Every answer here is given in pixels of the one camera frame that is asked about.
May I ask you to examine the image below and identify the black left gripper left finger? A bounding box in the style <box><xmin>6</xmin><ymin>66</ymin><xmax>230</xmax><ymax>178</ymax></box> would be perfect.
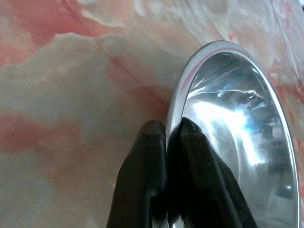
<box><xmin>106</xmin><ymin>120</ymin><xmax>167</xmax><ymax>228</ymax></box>

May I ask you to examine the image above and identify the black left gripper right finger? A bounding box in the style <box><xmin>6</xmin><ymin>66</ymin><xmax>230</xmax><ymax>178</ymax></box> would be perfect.
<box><xmin>166</xmin><ymin>117</ymin><xmax>258</xmax><ymax>228</ymax></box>

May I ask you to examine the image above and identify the small steel bowl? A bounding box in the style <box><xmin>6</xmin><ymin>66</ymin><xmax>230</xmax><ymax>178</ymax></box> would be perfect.
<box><xmin>165</xmin><ymin>40</ymin><xmax>300</xmax><ymax>228</ymax></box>

